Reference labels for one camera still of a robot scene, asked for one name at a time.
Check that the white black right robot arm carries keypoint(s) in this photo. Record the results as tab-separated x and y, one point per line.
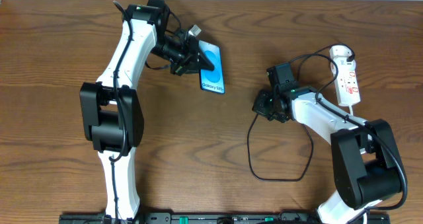
367	167

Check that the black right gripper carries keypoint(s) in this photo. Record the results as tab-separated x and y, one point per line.
264	106

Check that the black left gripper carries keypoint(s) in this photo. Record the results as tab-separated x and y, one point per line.
186	61

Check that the white power strip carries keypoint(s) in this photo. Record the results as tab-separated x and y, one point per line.
346	84

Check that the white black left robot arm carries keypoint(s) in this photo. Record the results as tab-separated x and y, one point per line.
112	116

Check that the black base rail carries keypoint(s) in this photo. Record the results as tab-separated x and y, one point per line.
168	218

